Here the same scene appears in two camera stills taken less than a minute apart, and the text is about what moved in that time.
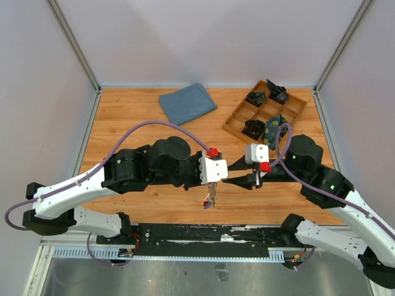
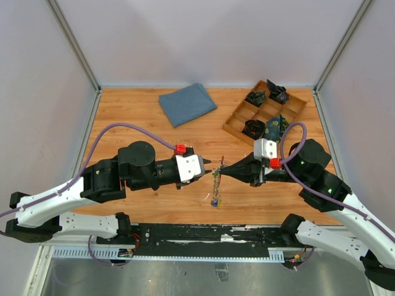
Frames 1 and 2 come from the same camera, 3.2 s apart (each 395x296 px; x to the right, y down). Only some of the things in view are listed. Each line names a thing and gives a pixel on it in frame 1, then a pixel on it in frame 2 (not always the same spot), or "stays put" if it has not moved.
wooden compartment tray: x=252 y=115 stays put
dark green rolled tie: x=256 y=98 stays put
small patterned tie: x=209 y=201 -> x=221 y=162
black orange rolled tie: x=253 y=128 stays put
